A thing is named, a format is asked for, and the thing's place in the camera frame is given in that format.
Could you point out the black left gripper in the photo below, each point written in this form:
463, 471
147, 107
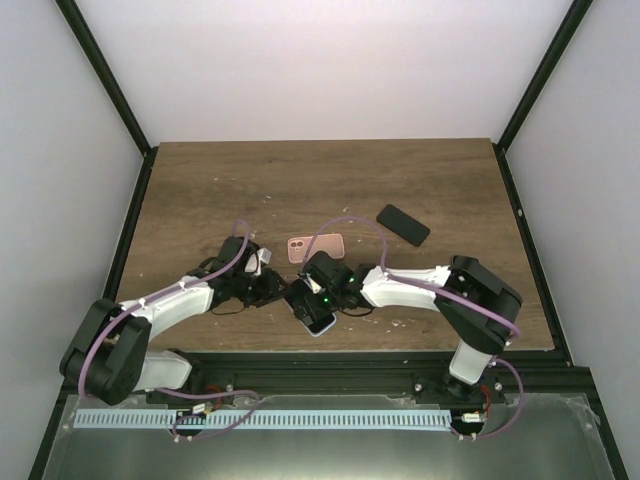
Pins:
270, 290

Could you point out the light blue phone case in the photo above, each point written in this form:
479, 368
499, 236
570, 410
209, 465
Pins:
313, 310

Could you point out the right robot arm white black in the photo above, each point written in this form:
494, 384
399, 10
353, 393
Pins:
479, 306

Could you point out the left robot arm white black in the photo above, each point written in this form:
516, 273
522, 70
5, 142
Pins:
109, 356

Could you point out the pink phone case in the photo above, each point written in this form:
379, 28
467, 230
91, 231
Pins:
301, 248

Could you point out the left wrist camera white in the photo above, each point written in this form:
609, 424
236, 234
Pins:
257, 261

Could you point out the light blue slotted cable duct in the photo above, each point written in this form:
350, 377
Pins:
410, 420

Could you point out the metal base plate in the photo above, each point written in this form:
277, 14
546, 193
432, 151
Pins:
547, 436

